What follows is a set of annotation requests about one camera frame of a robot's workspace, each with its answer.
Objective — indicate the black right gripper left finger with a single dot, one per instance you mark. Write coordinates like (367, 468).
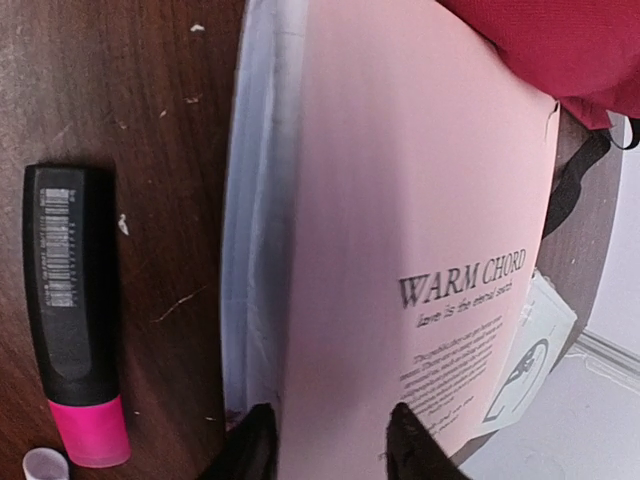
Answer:
(250, 450)

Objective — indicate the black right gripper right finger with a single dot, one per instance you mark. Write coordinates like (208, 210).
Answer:
(411, 452)

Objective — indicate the grey Great Gatsby book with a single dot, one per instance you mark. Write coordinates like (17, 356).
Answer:
(543, 328)

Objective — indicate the pink Warm Chord book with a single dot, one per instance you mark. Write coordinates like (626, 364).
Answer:
(388, 184)

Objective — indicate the red student backpack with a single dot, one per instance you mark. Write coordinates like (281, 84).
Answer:
(585, 54)

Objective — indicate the pink white pen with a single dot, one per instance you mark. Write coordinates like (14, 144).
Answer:
(45, 464)

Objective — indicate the pink black highlighter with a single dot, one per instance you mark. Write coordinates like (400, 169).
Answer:
(69, 245)

